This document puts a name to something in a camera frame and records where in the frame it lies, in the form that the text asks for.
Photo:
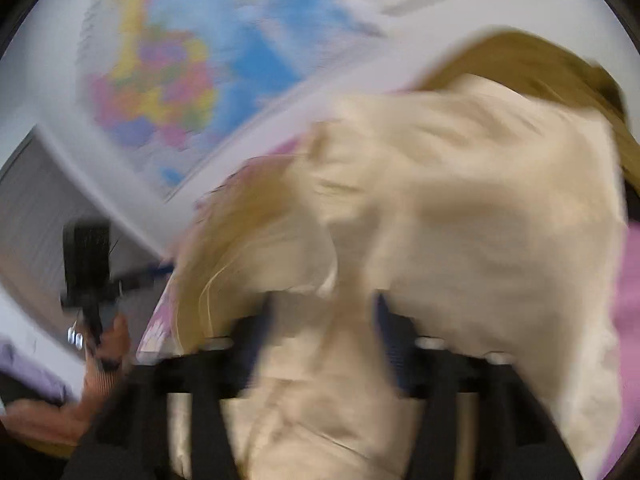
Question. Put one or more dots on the colourful wall map poster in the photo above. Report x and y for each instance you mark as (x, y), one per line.
(165, 75)

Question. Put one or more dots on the person's left forearm orange sleeve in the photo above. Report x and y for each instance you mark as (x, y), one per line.
(50, 420)

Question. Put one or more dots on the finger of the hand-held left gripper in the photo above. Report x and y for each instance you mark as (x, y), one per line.
(145, 277)

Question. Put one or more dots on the purple garment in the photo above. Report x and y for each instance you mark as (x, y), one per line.
(30, 367)

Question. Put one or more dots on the grey door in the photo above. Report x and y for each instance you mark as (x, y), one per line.
(35, 220)

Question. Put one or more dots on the cream garment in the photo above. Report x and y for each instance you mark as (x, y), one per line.
(450, 200)

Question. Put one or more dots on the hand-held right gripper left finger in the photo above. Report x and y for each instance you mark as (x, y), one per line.
(252, 360)

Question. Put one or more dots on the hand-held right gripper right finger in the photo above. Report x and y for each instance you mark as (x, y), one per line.
(395, 360)

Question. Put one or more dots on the person's left hand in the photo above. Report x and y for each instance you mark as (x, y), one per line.
(112, 355)

